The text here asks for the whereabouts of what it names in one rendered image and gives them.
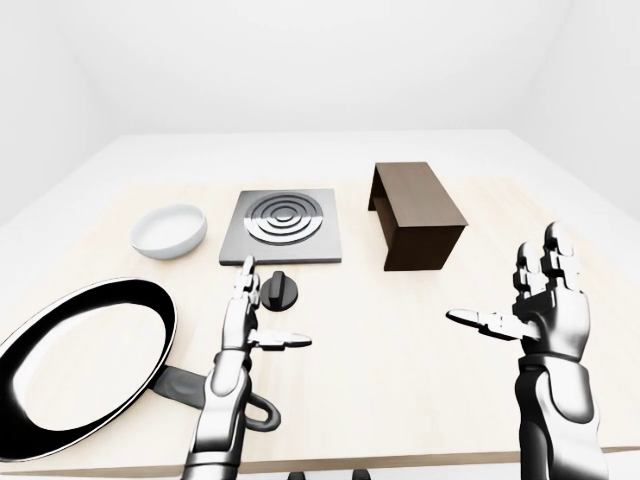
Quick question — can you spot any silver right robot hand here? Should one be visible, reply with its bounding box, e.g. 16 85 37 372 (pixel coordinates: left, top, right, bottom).
445 221 592 366

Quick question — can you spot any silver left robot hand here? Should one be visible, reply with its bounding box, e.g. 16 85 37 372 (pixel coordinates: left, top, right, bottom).
221 255 314 354

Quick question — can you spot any round black stove knob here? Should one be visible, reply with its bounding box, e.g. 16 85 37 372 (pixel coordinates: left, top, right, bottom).
260 270 300 314

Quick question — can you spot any flat grey stove plate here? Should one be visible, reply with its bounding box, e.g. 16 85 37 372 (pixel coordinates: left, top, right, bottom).
218 188 344 266

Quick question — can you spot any white ceramic bowl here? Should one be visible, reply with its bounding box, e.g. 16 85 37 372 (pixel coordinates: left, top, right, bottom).
130 203 208 261

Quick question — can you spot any black frying pan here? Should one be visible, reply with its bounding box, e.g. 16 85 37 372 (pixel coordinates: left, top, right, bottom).
0 277 282 448

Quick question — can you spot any dark brown wooden stand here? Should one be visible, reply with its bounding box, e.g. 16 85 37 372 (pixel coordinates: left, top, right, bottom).
368 160 470 273

